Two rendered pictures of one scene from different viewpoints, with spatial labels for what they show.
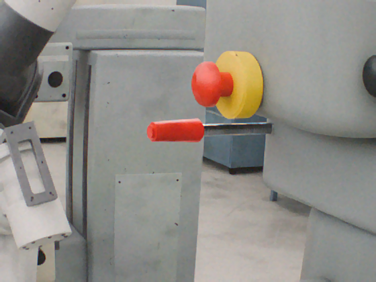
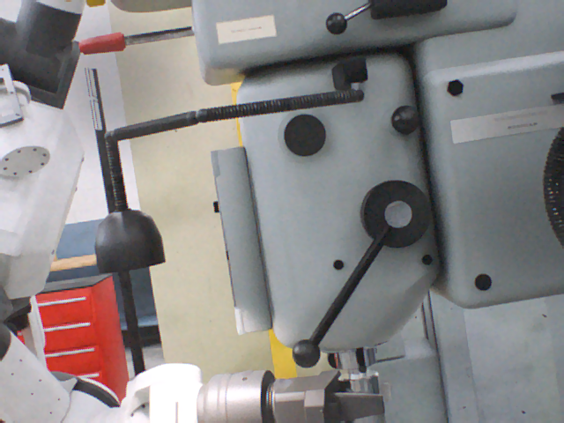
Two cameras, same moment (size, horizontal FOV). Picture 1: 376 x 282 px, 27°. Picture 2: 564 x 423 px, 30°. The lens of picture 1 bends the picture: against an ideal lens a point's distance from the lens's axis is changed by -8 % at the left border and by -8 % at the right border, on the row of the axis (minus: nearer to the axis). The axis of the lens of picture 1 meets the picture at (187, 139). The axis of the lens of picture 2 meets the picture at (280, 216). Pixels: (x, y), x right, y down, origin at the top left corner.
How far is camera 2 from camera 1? 79 cm
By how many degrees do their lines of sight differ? 25
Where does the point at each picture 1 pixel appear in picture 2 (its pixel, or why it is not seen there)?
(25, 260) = (37, 197)
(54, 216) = (23, 134)
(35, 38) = (55, 19)
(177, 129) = (99, 40)
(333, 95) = not seen: outside the picture
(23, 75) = (56, 55)
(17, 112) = (57, 90)
